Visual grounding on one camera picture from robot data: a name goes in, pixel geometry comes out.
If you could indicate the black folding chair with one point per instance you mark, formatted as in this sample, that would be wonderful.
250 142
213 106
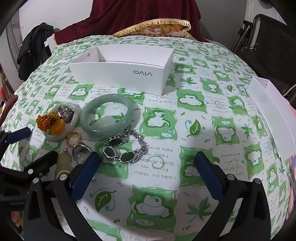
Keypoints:
266 41

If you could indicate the white jade bangle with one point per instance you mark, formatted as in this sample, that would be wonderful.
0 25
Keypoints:
55 137

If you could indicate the brown wooden object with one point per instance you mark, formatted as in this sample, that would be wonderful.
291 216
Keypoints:
9 103

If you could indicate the white cardboard box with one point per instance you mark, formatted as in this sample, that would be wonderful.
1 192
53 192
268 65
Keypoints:
115 74

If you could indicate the peanut-shaped pendant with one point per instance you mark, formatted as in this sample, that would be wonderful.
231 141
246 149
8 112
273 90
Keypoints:
63 162

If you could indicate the amber pendant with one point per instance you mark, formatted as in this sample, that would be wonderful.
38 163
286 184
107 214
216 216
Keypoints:
57 127

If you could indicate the maroon cloth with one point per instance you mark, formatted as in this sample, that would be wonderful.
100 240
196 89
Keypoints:
138 14

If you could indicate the small white jade pendant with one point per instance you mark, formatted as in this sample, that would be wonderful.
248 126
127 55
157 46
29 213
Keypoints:
106 121

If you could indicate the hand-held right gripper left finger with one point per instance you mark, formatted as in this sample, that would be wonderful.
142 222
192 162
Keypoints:
85 177

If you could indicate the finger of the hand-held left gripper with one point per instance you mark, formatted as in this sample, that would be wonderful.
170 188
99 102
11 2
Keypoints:
19 135
39 162

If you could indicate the black jacket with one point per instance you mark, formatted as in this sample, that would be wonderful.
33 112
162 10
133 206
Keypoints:
32 51

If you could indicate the person's left hand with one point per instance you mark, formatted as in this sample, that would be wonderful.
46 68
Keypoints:
15 217

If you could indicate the gold-fringed cushion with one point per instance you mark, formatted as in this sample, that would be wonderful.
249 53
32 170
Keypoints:
159 29

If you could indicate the green printed tablecloth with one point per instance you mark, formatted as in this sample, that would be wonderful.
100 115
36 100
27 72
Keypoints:
161 150

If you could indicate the amber bead flower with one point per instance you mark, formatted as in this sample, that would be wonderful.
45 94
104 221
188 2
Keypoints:
44 121

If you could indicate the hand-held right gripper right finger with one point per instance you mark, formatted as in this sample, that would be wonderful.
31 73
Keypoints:
208 177

